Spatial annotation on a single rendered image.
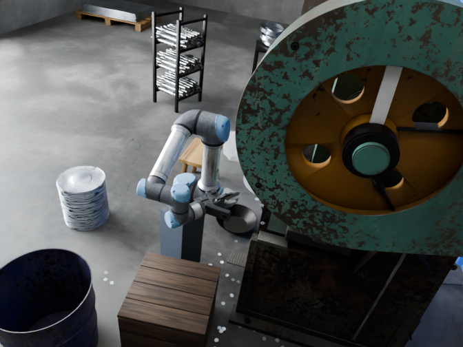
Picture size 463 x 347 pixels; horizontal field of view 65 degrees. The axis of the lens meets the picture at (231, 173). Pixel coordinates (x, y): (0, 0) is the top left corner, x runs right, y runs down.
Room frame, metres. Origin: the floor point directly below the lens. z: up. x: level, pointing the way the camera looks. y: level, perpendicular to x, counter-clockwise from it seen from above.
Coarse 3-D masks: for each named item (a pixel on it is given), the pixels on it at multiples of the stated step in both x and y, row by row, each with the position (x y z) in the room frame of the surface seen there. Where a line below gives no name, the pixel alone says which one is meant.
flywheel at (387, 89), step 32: (320, 96) 1.04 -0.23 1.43; (384, 96) 0.96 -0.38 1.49; (416, 96) 0.99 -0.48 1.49; (448, 96) 0.98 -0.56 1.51; (288, 128) 1.05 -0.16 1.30; (320, 128) 1.03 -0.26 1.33; (352, 128) 0.97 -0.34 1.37; (384, 128) 0.93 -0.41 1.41; (448, 128) 0.97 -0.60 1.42; (288, 160) 1.04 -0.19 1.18; (352, 160) 0.88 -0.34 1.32; (384, 160) 0.86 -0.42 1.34; (416, 160) 0.98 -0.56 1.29; (448, 160) 0.96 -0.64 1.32; (320, 192) 1.02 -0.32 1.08; (352, 192) 1.00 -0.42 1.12; (416, 192) 0.97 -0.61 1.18
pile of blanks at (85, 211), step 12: (60, 192) 1.66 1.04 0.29; (96, 192) 1.71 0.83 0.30; (72, 204) 1.63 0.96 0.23; (84, 204) 1.65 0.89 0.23; (96, 204) 1.71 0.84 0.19; (72, 216) 1.64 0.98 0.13; (84, 216) 1.65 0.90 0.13; (96, 216) 1.69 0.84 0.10; (108, 216) 1.80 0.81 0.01; (72, 228) 1.64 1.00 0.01; (84, 228) 1.64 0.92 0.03; (96, 228) 1.68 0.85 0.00
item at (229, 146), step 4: (232, 132) 2.99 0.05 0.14; (232, 136) 2.86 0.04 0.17; (228, 140) 2.81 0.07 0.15; (232, 140) 2.80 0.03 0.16; (224, 144) 2.80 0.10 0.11; (228, 144) 2.78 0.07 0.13; (232, 144) 2.77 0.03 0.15; (224, 148) 2.76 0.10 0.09; (228, 148) 2.72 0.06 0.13; (232, 148) 2.71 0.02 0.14; (224, 152) 2.74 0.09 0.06; (228, 152) 2.72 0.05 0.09; (232, 152) 2.69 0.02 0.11; (236, 152) 2.68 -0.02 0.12; (228, 156) 2.69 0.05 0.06; (232, 156) 2.66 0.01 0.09; (236, 156) 2.65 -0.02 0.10; (232, 160) 2.64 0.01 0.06; (236, 160) 2.66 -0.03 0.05
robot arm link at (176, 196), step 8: (176, 184) 1.13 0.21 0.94; (168, 192) 1.10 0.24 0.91; (176, 192) 1.08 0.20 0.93; (184, 192) 1.09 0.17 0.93; (160, 200) 1.09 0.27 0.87; (168, 200) 1.08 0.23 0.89; (176, 200) 1.07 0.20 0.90; (184, 200) 1.08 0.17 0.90; (176, 208) 1.07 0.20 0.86; (184, 208) 1.08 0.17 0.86
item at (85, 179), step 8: (72, 168) 1.87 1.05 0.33; (80, 168) 1.88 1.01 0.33; (88, 168) 1.90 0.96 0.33; (96, 168) 1.91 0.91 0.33; (64, 176) 1.78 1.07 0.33; (72, 176) 1.78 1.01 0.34; (80, 176) 1.79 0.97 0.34; (88, 176) 1.81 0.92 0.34; (96, 176) 1.82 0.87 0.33; (104, 176) 1.84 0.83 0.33; (64, 184) 1.70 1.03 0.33; (72, 184) 1.72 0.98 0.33; (80, 184) 1.72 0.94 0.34; (88, 184) 1.74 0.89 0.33; (96, 184) 1.75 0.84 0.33; (72, 192) 1.63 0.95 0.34; (80, 192) 1.64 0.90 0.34
